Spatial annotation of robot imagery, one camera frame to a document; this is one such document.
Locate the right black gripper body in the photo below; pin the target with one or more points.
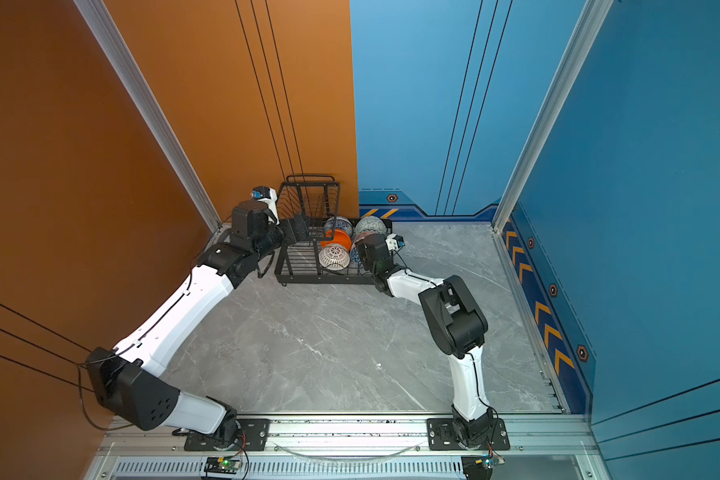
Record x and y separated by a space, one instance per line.
363 251

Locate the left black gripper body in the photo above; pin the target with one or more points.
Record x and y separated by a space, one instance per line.
289 236

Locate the green patterned bowl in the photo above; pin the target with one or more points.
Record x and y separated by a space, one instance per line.
370 224

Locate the plain orange bowl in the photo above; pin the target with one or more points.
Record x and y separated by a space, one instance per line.
338 237

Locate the white brown striped bowl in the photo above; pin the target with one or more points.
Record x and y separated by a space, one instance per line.
334 257

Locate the black wire dish rack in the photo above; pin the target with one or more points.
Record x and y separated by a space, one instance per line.
318 197

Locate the blue floral bowl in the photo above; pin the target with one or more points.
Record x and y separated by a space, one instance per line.
338 223

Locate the red orange patterned bowl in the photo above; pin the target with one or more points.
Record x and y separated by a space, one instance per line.
361 236

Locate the dark blue patterned bowl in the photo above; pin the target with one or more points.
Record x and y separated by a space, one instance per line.
355 256

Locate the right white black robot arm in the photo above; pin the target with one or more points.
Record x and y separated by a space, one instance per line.
457 326

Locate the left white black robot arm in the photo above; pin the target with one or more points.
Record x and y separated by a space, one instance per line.
126 379

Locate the right green circuit board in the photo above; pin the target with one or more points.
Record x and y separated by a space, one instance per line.
490 461

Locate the green circuit board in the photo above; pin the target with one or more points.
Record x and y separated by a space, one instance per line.
222 467
490 461

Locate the left green circuit board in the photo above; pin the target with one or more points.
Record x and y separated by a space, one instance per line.
222 467

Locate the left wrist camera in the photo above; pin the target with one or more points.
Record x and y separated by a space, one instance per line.
253 218

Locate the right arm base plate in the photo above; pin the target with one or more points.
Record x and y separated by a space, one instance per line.
450 434

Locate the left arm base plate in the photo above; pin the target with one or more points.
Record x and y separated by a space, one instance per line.
248 434

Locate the aluminium front rail frame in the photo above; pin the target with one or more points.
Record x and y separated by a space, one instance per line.
360 446

